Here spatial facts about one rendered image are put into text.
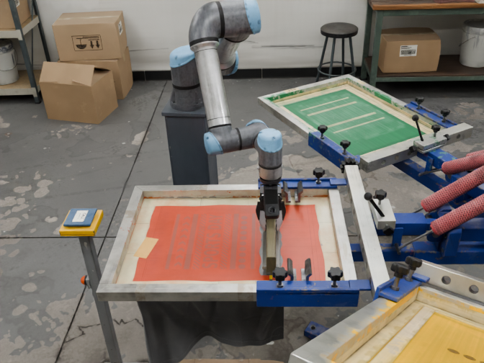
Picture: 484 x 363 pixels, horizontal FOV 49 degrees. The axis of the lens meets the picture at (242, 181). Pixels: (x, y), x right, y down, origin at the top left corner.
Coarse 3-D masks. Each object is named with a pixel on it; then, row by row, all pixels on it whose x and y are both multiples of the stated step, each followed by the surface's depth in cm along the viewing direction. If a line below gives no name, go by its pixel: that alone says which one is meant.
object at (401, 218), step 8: (400, 216) 179; (408, 216) 179; (416, 216) 178; (424, 216) 178; (400, 224) 176; (408, 224) 176; (416, 224) 176; (424, 224) 175; (408, 232) 177; (416, 232) 177; (424, 232) 177
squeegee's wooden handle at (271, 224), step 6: (270, 222) 177; (270, 228) 174; (270, 234) 171; (270, 240) 169; (270, 246) 166; (270, 252) 164; (270, 258) 162; (276, 258) 163; (270, 264) 164; (270, 270) 165
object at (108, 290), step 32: (160, 192) 207; (192, 192) 206; (224, 192) 206; (256, 192) 205; (320, 192) 204; (128, 224) 189; (128, 288) 162; (160, 288) 161; (192, 288) 161; (224, 288) 160
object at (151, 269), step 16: (160, 240) 187; (256, 240) 185; (288, 240) 184; (304, 240) 184; (160, 256) 179; (256, 256) 178; (288, 256) 177; (304, 256) 177; (320, 256) 176; (144, 272) 173; (160, 272) 173; (176, 272) 172; (192, 272) 172; (208, 272) 172; (224, 272) 172; (240, 272) 171; (256, 272) 171; (320, 272) 170
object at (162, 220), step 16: (160, 208) 203; (176, 208) 202; (192, 208) 202; (208, 208) 201; (224, 208) 201; (240, 208) 201; (288, 208) 200; (304, 208) 199; (160, 224) 194; (256, 224) 192; (288, 224) 192; (304, 224) 191
